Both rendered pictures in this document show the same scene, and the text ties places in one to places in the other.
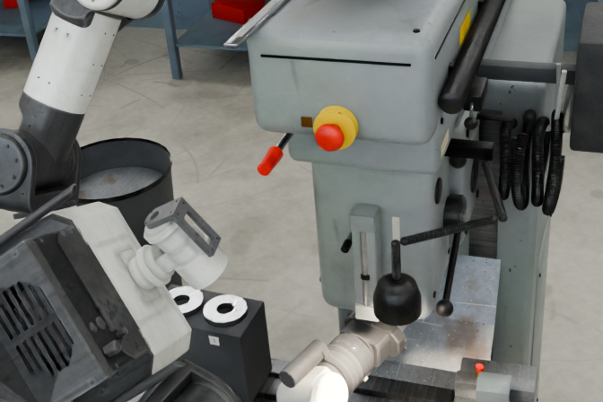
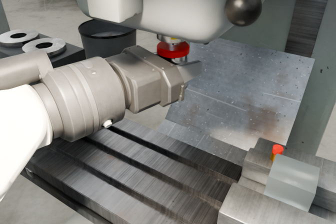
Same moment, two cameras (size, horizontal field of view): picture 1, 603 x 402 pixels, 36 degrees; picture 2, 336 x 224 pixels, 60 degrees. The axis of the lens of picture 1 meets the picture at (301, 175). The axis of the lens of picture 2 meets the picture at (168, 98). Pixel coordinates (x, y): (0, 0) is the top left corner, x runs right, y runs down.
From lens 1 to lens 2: 1.34 m
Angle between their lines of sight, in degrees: 10
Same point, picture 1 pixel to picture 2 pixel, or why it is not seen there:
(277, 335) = not seen: hidden behind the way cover
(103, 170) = (109, 31)
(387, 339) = (154, 77)
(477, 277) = (288, 73)
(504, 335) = (299, 131)
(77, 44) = not seen: outside the picture
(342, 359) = (62, 81)
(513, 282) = (321, 83)
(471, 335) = (271, 123)
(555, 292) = not seen: hidden behind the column
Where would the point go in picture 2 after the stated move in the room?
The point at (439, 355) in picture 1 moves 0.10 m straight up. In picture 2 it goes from (238, 135) to (244, 102)
